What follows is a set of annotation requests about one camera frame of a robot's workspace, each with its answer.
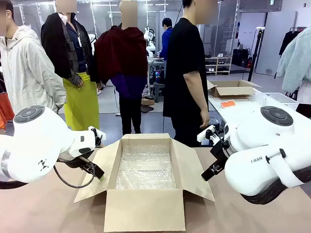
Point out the black hanging garment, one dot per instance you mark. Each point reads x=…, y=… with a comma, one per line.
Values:
x=289, y=41

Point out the white mesh basket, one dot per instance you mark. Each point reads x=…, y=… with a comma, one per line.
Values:
x=279, y=100

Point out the orange cloth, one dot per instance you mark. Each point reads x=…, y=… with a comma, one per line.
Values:
x=6, y=109

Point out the white side table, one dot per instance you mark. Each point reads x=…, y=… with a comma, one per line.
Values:
x=233, y=114

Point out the large open cardboard box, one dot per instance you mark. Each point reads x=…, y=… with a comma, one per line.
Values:
x=145, y=208

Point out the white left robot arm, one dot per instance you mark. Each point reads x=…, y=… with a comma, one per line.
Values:
x=36, y=150

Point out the small cardboard carton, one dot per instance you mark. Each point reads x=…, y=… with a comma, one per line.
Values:
x=147, y=101

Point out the person in white jacket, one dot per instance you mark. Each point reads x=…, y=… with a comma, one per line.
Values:
x=26, y=68

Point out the grey plastic stool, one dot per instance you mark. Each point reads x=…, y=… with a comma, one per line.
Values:
x=159, y=91

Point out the person in black t-shirt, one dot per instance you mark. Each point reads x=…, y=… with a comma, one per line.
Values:
x=179, y=60

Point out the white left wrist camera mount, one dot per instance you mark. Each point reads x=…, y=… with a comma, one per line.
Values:
x=97, y=136

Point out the black bags pile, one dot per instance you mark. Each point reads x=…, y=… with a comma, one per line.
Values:
x=240, y=57

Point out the small cardboard box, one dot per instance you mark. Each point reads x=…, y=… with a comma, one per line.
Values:
x=233, y=91

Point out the mannequin with maroon shawl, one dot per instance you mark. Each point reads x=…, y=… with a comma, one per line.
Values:
x=124, y=55

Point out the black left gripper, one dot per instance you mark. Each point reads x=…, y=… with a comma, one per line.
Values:
x=83, y=165

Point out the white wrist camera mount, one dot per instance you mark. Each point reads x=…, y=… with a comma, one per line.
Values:
x=97, y=136
x=206, y=134

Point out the person's right hand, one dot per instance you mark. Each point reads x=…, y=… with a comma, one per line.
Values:
x=205, y=120

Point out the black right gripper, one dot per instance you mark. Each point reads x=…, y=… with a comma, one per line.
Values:
x=221, y=153

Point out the wooden shoe shelf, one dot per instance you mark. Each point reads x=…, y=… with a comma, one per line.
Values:
x=218, y=65

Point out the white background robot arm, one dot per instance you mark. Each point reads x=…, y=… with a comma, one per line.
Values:
x=150, y=43

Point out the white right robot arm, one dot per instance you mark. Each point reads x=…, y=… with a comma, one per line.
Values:
x=262, y=150

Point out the clear bubble wrap sheet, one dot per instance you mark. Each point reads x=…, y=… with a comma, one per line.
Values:
x=145, y=167

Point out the mannequin with yellow skirt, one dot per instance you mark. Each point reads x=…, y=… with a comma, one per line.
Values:
x=77, y=102

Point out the person in blue jacket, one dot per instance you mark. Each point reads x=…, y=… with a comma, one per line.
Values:
x=166, y=43

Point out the black tripod stand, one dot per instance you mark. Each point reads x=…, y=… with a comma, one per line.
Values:
x=255, y=55

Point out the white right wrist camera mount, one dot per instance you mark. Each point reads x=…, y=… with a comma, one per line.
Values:
x=206, y=134

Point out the orange flat case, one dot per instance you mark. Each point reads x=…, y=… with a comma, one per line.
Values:
x=228, y=104

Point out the person's right forearm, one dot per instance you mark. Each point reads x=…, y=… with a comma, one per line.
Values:
x=195, y=89

